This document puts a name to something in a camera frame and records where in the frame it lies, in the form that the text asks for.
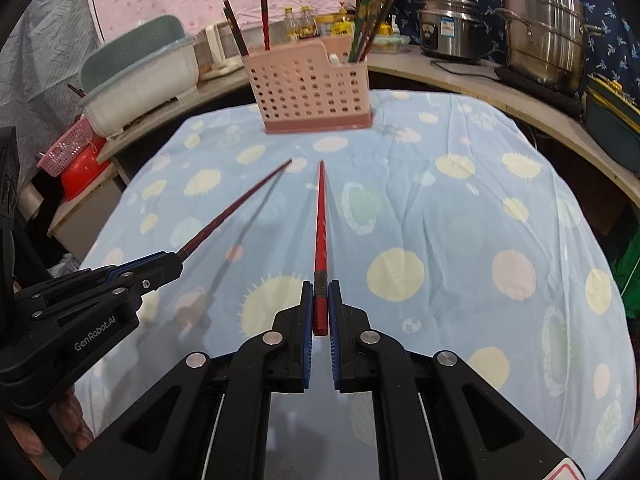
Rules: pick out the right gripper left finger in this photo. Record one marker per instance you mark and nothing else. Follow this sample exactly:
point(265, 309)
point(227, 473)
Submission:
point(207, 418)

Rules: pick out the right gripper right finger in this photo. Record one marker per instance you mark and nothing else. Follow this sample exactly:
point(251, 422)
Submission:
point(434, 416)

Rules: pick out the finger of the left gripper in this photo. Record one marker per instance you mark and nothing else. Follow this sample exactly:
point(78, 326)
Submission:
point(140, 285)
point(159, 266)

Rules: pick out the dark maroon chopstick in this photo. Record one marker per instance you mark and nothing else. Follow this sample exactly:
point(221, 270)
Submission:
point(195, 242)
point(235, 28)

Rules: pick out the red chopstick gold band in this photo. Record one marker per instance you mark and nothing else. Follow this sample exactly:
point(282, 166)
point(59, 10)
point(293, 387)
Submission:
point(264, 13)

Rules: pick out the dark brown chopstick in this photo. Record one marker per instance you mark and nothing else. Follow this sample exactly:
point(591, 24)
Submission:
point(378, 27)
point(374, 8)

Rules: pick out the green chopstick gold band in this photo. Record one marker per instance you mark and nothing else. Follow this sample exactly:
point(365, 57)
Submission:
point(364, 30)

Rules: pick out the person's left hand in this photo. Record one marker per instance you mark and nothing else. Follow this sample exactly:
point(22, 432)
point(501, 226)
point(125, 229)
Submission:
point(67, 416)

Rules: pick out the red plastic basin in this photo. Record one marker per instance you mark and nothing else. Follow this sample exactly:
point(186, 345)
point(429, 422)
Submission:
point(83, 170)

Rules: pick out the pink plastic basket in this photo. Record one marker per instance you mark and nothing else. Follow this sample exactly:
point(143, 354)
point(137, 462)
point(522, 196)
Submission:
point(68, 146)

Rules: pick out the blue patterned tablecloth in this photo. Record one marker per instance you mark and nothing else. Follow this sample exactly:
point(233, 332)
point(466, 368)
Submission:
point(445, 225)

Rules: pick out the white dish drainer teal lid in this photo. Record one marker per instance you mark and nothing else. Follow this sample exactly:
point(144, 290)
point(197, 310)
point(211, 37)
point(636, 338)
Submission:
point(137, 72)

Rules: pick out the white electric kettle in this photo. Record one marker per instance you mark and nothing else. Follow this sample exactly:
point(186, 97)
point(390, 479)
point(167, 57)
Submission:
point(216, 52)

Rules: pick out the pink perforated utensil holder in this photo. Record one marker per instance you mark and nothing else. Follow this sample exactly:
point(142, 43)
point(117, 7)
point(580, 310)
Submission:
point(310, 86)

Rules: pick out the green plastic bag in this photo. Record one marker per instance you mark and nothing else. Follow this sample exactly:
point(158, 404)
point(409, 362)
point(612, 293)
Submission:
point(627, 277)

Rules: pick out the clear sauce bottle left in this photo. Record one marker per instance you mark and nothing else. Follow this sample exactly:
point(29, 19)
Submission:
point(291, 26)

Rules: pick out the clear sauce bottle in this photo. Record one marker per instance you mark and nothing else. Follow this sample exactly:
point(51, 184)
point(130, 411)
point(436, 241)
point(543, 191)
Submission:
point(307, 24)
point(291, 26)

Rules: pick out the clear sauce bottle right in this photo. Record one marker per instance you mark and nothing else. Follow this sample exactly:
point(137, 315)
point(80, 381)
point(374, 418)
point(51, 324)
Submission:
point(307, 24)

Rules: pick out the yellow tin can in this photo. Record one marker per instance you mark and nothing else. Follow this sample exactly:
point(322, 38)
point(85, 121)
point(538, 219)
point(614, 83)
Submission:
point(331, 25)

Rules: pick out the black induction cooker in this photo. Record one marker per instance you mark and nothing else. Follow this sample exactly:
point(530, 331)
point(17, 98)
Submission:
point(569, 105)

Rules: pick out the teal yellow bowl stack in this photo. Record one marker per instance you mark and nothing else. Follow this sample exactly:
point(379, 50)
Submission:
point(612, 119)

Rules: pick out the silver rice cooker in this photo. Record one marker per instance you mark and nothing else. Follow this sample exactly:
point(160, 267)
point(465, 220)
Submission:
point(452, 29)

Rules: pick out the stainless steel steamer pot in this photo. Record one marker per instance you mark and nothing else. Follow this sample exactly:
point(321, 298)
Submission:
point(546, 41)

